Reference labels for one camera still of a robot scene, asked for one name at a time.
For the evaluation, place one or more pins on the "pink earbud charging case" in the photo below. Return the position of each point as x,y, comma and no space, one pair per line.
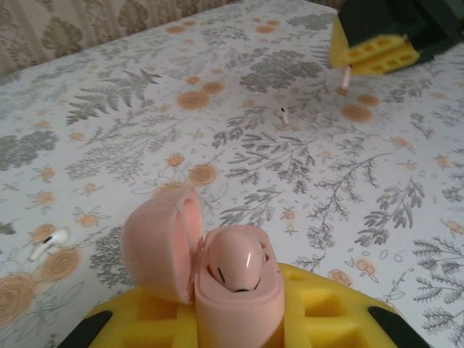
159,246

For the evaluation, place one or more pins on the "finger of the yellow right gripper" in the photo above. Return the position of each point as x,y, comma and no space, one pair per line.
388,61
342,50

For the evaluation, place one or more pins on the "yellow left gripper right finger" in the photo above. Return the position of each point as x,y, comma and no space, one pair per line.
326,319

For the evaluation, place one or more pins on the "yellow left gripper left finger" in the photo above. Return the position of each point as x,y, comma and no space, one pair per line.
145,319

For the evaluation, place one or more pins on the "floral tablecloth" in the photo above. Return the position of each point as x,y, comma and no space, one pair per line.
145,127

